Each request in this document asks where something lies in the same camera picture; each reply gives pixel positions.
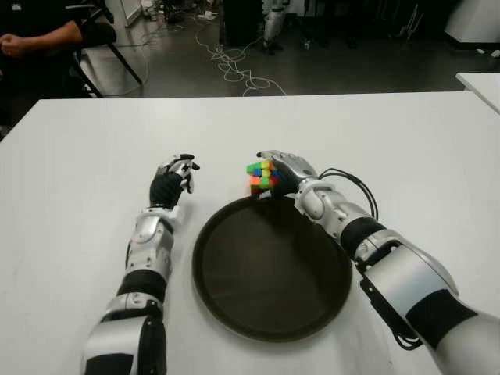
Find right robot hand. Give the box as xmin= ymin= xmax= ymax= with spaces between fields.
xmin=255 ymin=149 xmax=318 ymax=199

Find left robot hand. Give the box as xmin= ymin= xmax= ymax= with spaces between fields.
xmin=148 ymin=154 xmax=202 ymax=211

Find multicoloured Rubik's cube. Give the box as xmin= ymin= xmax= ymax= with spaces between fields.
xmin=245 ymin=158 xmax=280 ymax=195

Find dark round plate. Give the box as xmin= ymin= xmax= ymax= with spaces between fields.
xmin=191 ymin=194 xmax=353 ymax=344

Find silver humanoid robot legs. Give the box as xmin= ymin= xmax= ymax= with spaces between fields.
xmin=262 ymin=0 xmax=292 ymax=54

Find black cabinet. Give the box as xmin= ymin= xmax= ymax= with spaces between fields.
xmin=222 ymin=0 xmax=266 ymax=48

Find black chair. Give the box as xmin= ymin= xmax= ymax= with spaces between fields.
xmin=68 ymin=0 xmax=144 ymax=98

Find white board panel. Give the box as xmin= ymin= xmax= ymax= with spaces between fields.
xmin=104 ymin=0 xmax=144 ymax=28

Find grey metal stand legs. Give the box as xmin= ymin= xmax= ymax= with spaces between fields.
xmin=398 ymin=3 xmax=425 ymax=44

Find person in black shirt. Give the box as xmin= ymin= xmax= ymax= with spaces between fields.
xmin=0 ymin=0 xmax=85 ymax=118

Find white side table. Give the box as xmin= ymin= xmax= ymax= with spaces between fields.
xmin=455 ymin=72 xmax=500 ymax=118

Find white machine housing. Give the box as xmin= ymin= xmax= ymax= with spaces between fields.
xmin=443 ymin=0 xmax=500 ymax=50

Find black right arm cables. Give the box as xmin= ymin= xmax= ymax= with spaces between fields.
xmin=316 ymin=167 xmax=380 ymax=220

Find tangled white floor cable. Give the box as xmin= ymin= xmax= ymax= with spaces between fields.
xmin=194 ymin=19 xmax=288 ymax=98

